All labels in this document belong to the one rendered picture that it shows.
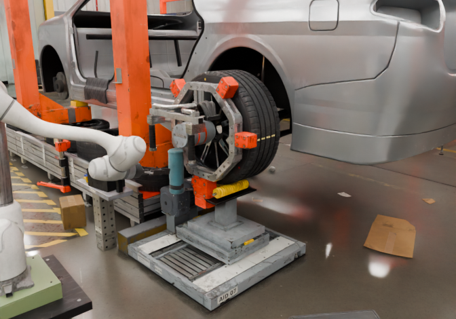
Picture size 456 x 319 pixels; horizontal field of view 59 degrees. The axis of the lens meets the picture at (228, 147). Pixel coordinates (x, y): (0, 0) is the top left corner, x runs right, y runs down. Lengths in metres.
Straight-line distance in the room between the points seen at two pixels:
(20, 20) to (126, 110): 1.98
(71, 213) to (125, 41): 1.37
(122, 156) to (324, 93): 1.06
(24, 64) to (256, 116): 2.72
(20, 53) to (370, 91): 3.24
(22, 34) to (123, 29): 1.91
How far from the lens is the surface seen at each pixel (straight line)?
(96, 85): 4.10
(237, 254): 2.44
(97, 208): 2.77
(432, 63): 2.08
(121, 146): 1.71
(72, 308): 1.85
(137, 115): 2.57
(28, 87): 4.32
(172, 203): 2.63
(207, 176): 2.29
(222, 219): 2.53
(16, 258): 1.88
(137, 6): 2.56
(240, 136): 2.04
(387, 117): 2.03
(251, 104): 2.12
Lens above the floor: 1.34
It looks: 15 degrees down
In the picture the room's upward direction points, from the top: straight up
